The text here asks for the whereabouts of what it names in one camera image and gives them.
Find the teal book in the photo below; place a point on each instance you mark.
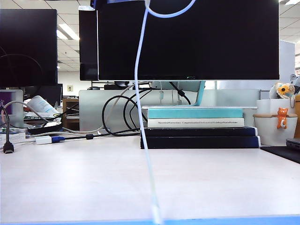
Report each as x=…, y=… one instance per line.
x=194, y=113

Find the silver and teal monitor stand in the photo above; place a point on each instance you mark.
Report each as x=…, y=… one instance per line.
x=199, y=93

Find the frosted desk partition panel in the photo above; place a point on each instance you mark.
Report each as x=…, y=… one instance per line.
x=93, y=112

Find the black computer mouse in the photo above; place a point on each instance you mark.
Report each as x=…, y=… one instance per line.
x=93, y=88

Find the brown wooden cabinet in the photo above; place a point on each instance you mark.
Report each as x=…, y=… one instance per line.
x=70, y=112

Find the black AOC monitor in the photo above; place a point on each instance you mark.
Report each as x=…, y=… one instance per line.
x=211, y=51

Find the black monitor seen edge-on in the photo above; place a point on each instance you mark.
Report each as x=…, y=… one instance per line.
x=88, y=47

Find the white neuroscience book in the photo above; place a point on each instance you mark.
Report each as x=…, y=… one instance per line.
x=240, y=122

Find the small distant black monitor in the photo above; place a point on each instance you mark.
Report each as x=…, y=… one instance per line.
x=51, y=93

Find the black round tray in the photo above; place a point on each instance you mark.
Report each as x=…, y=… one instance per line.
x=47, y=129

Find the white printed paper roll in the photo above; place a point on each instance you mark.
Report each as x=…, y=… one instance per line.
x=41, y=104

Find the white video adapter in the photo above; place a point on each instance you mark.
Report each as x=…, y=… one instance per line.
x=42, y=140

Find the wooden cup lid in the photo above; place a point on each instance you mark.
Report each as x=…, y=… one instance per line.
x=264, y=114

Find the white cardboard box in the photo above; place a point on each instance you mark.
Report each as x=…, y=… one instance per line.
x=264, y=106

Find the stack of magazines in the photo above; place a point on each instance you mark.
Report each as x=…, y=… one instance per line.
x=35, y=117

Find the fluorescent ceiling light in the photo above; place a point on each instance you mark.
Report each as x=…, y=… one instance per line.
x=67, y=31

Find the white ceramic cup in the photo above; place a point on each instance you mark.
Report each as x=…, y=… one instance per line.
x=267, y=133

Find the orange cat figurine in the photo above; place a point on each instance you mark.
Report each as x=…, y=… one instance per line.
x=281, y=113

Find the silver framed purple display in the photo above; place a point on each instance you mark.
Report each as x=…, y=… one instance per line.
x=16, y=112

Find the straw hat sunflower charm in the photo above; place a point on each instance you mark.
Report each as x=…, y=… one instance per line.
x=284, y=89

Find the black mouse pad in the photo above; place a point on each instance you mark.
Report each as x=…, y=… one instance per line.
x=281, y=152

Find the black neighbouring monitor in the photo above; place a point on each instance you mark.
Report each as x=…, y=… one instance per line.
x=28, y=35

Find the grey plush toy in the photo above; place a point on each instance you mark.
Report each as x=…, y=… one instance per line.
x=295, y=80

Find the wall switch plate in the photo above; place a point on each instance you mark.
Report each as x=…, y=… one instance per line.
x=69, y=88

